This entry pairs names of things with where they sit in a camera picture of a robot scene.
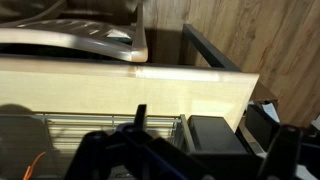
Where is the orange strap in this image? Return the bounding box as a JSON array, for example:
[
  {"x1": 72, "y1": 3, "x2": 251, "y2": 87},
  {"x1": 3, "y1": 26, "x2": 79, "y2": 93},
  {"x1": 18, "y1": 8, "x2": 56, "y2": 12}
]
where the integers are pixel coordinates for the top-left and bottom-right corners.
[{"x1": 22, "y1": 151, "x2": 48, "y2": 180}]

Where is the black metal frame bar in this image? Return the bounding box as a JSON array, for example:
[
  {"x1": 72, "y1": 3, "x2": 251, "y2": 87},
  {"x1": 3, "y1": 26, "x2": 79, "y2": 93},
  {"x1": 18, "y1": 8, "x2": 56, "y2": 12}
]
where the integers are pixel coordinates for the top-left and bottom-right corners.
[{"x1": 179, "y1": 23, "x2": 243, "y2": 73}]

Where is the grey metal shoe rack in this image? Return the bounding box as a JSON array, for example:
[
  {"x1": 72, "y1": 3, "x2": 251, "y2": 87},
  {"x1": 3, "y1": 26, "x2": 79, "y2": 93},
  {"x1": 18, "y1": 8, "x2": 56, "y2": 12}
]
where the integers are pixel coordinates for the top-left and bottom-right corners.
[{"x1": 33, "y1": 112, "x2": 196, "y2": 154}]

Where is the grey bin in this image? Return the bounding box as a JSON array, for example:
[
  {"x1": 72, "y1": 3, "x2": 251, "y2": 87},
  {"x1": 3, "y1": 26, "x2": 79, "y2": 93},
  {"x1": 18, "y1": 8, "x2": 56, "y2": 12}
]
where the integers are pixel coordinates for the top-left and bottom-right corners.
[{"x1": 187, "y1": 114, "x2": 249, "y2": 156}]

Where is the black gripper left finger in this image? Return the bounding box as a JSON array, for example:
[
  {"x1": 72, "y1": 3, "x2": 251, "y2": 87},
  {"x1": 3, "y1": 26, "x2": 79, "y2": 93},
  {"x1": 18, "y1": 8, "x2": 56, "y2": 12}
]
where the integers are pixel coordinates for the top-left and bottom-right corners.
[{"x1": 63, "y1": 103, "x2": 214, "y2": 180}]

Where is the light wood desk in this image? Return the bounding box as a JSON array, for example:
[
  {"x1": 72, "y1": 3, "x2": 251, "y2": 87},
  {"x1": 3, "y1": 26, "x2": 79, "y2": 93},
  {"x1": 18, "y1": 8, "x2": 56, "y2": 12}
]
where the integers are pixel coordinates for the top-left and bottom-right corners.
[{"x1": 0, "y1": 55, "x2": 260, "y2": 133}]

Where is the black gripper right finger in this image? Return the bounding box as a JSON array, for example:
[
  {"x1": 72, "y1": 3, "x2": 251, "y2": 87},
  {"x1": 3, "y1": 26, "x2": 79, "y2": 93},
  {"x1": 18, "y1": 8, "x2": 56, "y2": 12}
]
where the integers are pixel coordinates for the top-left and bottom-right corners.
[{"x1": 257, "y1": 124, "x2": 306, "y2": 180}]

